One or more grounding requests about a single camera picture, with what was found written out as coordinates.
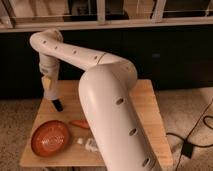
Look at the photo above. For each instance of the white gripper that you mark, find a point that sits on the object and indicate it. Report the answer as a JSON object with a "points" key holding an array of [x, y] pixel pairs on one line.
{"points": [[50, 84]]}

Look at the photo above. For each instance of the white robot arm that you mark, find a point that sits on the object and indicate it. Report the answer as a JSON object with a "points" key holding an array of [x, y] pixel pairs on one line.
{"points": [[104, 96]]}

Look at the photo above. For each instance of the brown ceramic bowl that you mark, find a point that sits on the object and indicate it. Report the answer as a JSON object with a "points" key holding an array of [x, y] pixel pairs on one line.
{"points": [[50, 138]]}

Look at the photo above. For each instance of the small white eraser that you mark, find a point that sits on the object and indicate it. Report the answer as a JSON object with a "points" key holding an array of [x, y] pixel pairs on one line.
{"points": [[80, 141]]}

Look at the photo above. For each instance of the orange carrot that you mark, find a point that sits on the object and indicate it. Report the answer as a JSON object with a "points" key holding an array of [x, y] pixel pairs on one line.
{"points": [[80, 123]]}

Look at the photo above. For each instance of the black power adapter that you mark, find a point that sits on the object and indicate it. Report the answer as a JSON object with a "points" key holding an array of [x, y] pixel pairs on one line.
{"points": [[187, 149]]}

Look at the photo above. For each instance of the white window frame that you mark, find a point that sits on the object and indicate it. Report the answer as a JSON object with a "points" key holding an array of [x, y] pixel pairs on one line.
{"points": [[23, 15]]}

